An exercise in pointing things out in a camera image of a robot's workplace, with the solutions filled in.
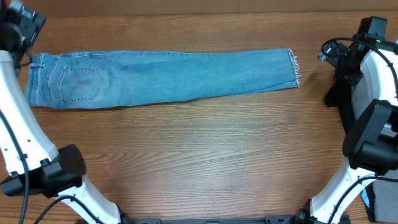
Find light blue denim jeans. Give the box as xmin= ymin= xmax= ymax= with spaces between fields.
xmin=25 ymin=49 xmax=299 ymax=110

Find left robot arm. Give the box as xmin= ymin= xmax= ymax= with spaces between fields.
xmin=1 ymin=1 xmax=131 ymax=223

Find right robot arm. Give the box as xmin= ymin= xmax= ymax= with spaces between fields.
xmin=264 ymin=16 xmax=397 ymax=223

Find black garment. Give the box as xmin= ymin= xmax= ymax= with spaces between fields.
xmin=324 ymin=77 xmax=354 ymax=133

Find grey trousers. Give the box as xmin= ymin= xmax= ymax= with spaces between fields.
xmin=373 ymin=180 xmax=397 ymax=223

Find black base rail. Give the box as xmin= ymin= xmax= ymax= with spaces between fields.
xmin=130 ymin=214 xmax=351 ymax=224

